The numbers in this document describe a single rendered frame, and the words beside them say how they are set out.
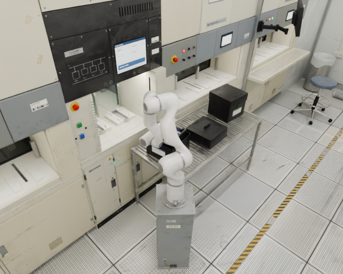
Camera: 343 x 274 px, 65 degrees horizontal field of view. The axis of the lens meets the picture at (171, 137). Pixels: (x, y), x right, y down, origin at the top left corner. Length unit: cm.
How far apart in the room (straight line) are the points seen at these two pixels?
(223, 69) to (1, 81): 263
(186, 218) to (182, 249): 41
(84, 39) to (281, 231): 241
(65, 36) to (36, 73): 27
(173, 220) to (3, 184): 124
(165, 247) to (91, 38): 162
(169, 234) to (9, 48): 156
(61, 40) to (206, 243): 206
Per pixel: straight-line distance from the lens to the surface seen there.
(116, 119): 257
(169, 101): 164
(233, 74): 356
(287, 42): 483
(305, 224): 312
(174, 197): 191
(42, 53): 174
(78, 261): 271
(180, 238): 219
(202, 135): 242
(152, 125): 191
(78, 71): 187
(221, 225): 285
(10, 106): 176
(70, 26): 179
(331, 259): 301
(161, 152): 223
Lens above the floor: 231
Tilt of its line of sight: 37 degrees down
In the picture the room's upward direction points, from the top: 1 degrees clockwise
